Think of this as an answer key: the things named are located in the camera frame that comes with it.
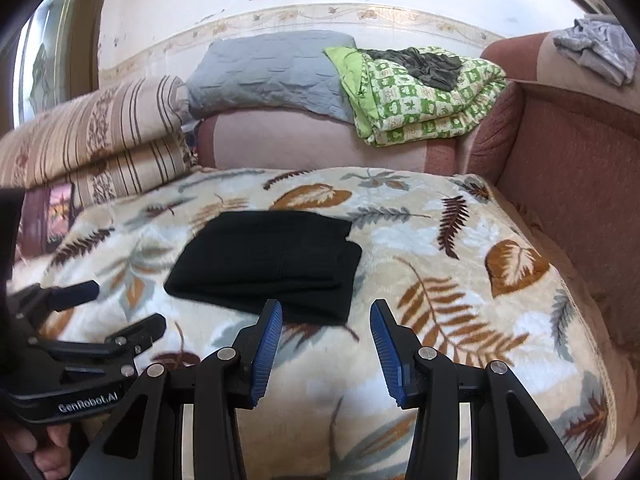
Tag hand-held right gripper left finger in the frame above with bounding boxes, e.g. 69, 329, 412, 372
67, 299, 283, 480

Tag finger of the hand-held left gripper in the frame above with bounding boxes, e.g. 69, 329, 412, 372
30, 312, 168, 362
10, 280, 101, 322

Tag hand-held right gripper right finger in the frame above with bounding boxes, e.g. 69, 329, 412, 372
369, 299, 578, 480

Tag black pants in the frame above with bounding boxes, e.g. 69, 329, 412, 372
164, 210, 363, 325

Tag person's left hand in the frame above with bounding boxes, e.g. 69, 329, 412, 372
0, 417, 73, 480

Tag dark red picture box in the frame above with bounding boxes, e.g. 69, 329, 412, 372
20, 182, 78, 256

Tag leaf print plush blanket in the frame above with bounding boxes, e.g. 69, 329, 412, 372
10, 166, 618, 480

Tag striped beige folded quilt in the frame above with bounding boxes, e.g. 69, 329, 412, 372
0, 75, 198, 211

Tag wooden framed door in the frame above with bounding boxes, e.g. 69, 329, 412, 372
15, 0, 108, 131

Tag green patterned quilt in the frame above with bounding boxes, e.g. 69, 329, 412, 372
322, 46, 508, 148

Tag pink fabric sofa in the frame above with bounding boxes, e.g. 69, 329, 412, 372
195, 30, 640, 361

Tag grey quilted blanket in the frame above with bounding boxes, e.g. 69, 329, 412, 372
186, 30, 358, 125

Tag dark olive garment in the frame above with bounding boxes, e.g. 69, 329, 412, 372
367, 46, 463, 93

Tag light grey garment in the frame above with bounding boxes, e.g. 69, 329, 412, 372
552, 17, 638, 87

